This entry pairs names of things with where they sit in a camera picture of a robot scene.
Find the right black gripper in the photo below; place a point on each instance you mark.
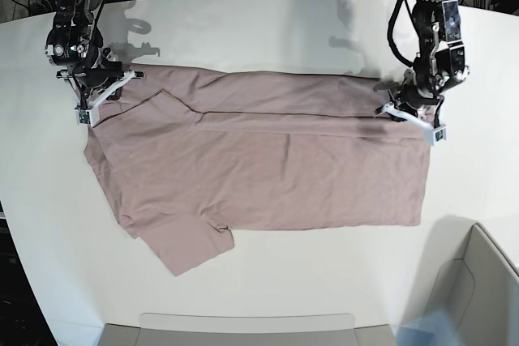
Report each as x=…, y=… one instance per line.
x=91, y=78

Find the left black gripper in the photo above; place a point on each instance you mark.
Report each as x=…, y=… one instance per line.
x=417, y=96

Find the mauve pink T-shirt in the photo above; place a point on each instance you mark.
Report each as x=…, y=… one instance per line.
x=186, y=156

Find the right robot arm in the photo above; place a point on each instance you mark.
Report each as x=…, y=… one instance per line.
x=76, y=44

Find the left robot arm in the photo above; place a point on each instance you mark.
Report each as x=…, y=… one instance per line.
x=440, y=62

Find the grey bin right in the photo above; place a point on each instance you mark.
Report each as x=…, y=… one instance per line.
x=480, y=290

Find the blue blurred object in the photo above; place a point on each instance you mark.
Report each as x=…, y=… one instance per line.
x=436, y=328

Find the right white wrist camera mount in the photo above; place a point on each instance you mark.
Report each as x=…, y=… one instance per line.
x=89, y=100

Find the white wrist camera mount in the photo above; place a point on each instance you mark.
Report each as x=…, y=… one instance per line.
x=89, y=100
x=432, y=133

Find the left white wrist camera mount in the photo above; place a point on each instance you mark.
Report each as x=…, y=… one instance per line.
x=432, y=133

